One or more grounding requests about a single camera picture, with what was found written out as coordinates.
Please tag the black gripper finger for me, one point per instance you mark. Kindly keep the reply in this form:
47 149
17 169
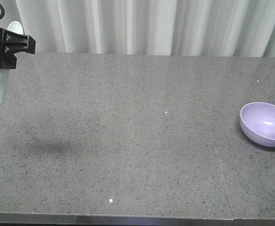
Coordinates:
13 40
8 61

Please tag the purple plastic bowl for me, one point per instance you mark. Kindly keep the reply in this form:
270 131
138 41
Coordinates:
257 121

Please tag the mint green plastic spoon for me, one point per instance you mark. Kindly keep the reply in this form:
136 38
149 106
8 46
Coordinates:
15 27

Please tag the white pleated curtain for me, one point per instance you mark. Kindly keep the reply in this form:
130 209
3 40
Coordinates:
153 27

